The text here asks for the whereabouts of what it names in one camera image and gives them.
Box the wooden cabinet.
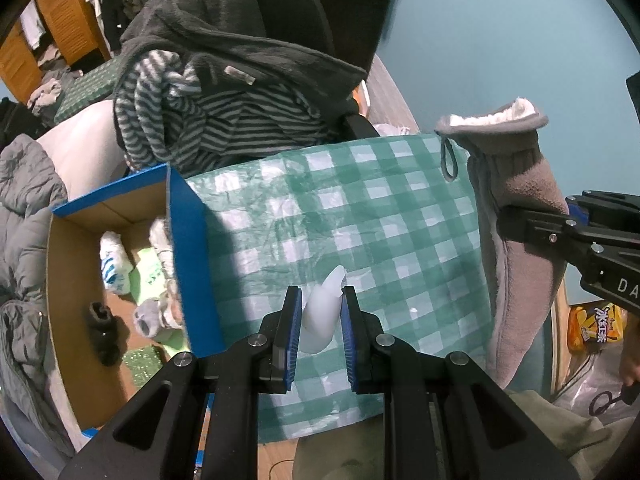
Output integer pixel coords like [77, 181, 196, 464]
[1, 0, 112, 104]

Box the white sofa cushion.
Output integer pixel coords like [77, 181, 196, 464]
[38, 100, 128, 200]

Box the black clothes pile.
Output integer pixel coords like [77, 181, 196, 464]
[0, 98, 41, 150]

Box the blue cardboard box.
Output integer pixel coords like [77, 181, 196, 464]
[46, 165, 224, 431]

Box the black sock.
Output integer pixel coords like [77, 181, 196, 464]
[86, 301, 120, 367]

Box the dark fleece jacket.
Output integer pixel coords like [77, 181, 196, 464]
[114, 0, 367, 124]

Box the striped grey sweater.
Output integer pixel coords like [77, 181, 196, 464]
[113, 50, 335, 176]

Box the white grey sock bundle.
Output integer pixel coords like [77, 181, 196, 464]
[131, 217, 184, 344]

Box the person right hand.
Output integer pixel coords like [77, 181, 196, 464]
[620, 338, 640, 387]

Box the yellow snack bag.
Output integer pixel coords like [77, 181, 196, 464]
[567, 301, 627, 354]

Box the green checkered tablecloth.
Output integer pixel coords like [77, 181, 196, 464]
[184, 132, 497, 444]

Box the white small sock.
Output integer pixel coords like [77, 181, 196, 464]
[299, 266, 347, 354]

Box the white blue striped sock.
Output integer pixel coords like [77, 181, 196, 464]
[100, 231, 134, 296]

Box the green white plastic bag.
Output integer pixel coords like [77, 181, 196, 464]
[129, 247, 189, 358]

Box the green checkered folded blanket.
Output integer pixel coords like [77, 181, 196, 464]
[53, 58, 119, 125]

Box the grey puffer jacket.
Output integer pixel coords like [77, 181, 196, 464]
[1, 134, 75, 458]

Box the grey fleece-lined sock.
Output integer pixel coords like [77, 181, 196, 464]
[435, 98, 568, 389]

